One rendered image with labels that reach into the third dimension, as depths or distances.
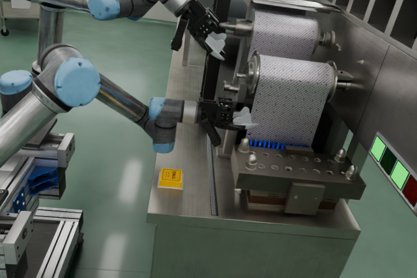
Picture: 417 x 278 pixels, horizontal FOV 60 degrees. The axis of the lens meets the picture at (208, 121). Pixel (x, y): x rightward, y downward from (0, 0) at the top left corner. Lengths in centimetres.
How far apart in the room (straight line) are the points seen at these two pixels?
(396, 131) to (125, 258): 159
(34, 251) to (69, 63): 121
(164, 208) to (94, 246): 116
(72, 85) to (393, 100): 83
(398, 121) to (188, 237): 68
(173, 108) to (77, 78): 34
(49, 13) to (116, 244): 132
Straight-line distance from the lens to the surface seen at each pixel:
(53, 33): 154
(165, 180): 119
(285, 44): 140
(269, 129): 126
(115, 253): 221
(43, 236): 205
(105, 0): 108
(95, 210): 246
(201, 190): 121
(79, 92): 97
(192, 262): 125
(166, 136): 121
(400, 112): 106
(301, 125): 128
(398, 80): 109
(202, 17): 115
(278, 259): 128
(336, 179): 120
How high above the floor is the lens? 166
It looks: 28 degrees down
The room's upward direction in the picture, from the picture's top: 9 degrees clockwise
